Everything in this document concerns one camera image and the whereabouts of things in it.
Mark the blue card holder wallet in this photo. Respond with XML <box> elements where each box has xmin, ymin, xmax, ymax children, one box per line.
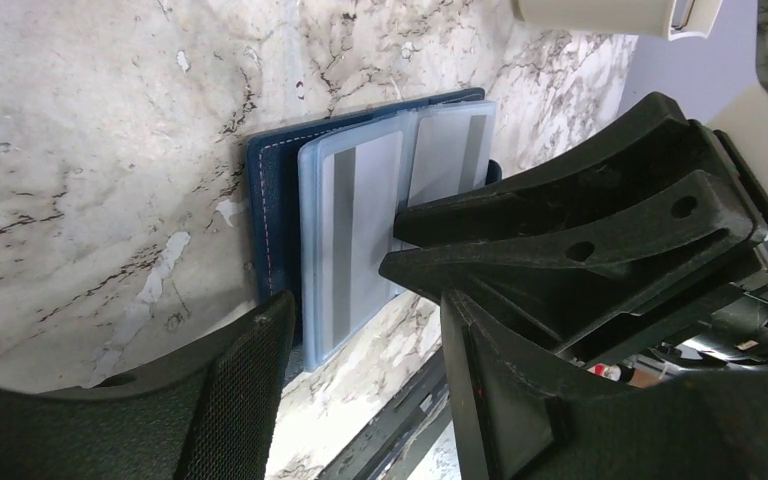
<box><xmin>244</xmin><ymin>87</ymin><xmax>503</xmax><ymax>372</ymax></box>

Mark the white striped card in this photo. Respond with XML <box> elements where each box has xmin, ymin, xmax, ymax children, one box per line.
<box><xmin>408</xmin><ymin>114</ymin><xmax>492</xmax><ymax>206</ymax></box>
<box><xmin>320</xmin><ymin>131</ymin><xmax>403</xmax><ymax>353</ymax></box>

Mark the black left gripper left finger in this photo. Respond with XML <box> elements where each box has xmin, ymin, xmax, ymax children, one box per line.
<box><xmin>0</xmin><ymin>291</ymin><xmax>296</xmax><ymax>479</ymax></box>

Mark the white rectangular plastic tray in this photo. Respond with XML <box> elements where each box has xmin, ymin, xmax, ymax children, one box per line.
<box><xmin>516</xmin><ymin>0</ymin><xmax>723</xmax><ymax>41</ymax></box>

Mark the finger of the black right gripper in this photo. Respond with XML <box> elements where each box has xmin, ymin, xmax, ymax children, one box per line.
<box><xmin>394</xmin><ymin>92</ymin><xmax>768</xmax><ymax>265</ymax></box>

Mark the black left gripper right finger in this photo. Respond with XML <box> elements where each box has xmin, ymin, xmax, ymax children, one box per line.
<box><xmin>441</xmin><ymin>291</ymin><xmax>768</xmax><ymax>479</ymax></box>

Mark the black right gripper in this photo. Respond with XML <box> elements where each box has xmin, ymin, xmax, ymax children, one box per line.
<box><xmin>379</xmin><ymin>119</ymin><xmax>768</xmax><ymax>370</ymax></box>

